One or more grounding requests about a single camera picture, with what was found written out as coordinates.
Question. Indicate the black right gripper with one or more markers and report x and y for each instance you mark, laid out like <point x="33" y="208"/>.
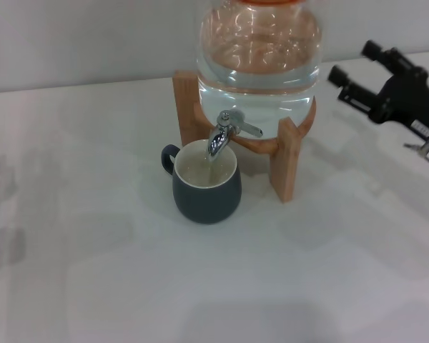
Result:
<point x="411" y="103"/>

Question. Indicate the chrome faucet with lever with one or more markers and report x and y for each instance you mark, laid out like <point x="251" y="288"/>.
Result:
<point x="220" y="141"/>

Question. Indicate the dark grey mug white inside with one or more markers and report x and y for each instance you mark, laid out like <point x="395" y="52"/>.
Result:
<point x="207" y="200"/>

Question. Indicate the clear glass water dispenser jar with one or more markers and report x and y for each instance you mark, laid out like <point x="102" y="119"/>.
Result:
<point x="257" y="71"/>

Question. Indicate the light wooden dispenser stand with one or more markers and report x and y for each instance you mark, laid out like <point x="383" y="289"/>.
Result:
<point x="287" y="160"/>

